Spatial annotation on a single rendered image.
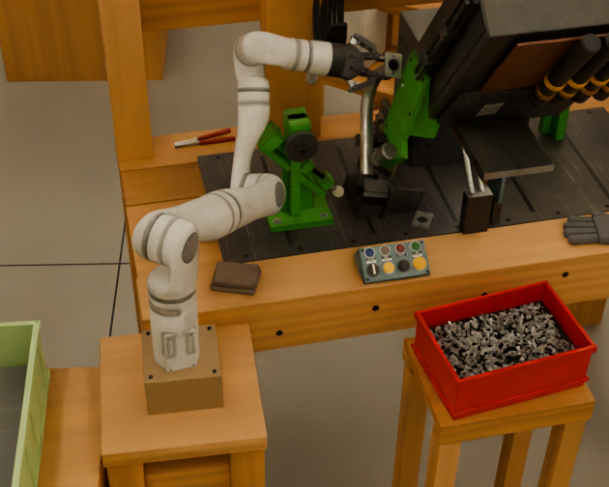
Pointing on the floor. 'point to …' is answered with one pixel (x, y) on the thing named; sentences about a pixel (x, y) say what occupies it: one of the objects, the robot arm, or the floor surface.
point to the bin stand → (411, 449)
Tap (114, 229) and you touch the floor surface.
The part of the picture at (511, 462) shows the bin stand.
